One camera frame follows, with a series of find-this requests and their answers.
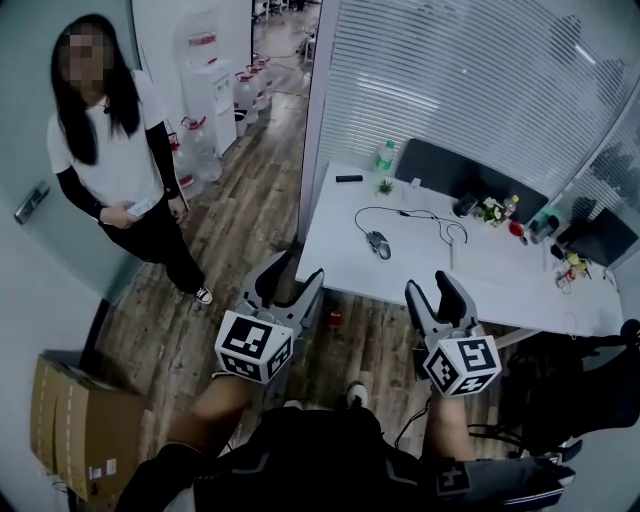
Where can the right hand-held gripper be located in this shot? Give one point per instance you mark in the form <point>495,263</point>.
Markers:
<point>462,365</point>

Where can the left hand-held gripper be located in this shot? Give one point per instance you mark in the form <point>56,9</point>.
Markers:
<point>250,342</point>

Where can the grey computer mouse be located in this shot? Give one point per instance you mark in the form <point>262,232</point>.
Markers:
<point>378,244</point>

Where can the person's left forearm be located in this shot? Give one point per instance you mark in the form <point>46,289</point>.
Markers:
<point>215,415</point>

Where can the person's right forearm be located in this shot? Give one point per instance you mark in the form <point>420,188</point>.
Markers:
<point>447,430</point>

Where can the small red floor object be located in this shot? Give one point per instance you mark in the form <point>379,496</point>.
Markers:
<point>335,320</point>

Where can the red desk ornament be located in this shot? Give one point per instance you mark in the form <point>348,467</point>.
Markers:
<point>517,231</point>

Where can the white flower pot plant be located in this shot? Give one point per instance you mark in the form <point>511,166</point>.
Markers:
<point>490,210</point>

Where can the person's white shoe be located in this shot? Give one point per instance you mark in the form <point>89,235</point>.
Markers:
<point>357,395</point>

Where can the black remote control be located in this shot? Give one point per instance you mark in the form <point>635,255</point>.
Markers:
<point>349,178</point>

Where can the yellow capped bottle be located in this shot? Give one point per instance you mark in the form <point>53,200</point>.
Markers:
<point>510,207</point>

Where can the small green potted plant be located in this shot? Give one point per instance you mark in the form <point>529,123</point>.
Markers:
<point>385,188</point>

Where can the small desk figurines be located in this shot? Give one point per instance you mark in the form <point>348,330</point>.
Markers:
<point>570,277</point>

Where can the yellow toy figure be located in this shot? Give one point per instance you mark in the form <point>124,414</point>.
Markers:
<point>573,258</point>

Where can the clear water jug red cap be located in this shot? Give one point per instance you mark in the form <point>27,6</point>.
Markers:
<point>184,167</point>
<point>245,100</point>
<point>202,37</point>
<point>202,152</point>
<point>261,85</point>

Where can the black office chair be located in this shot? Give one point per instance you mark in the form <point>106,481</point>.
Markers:
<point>575,390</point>

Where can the green plastic bottle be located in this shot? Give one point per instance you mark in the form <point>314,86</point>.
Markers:
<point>385,157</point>

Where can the white paper slip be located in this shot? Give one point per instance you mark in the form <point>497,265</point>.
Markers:
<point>140,206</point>

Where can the black monitor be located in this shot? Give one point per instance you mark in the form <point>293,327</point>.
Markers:
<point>600,240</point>

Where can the person's black clothing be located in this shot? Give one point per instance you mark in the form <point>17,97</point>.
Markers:
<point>310,465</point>

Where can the white water dispenser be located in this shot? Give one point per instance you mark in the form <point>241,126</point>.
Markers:
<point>212,100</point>

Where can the white window blinds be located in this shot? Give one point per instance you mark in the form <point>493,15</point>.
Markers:
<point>450,75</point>

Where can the brown cardboard box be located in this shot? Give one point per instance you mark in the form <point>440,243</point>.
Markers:
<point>82,430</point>

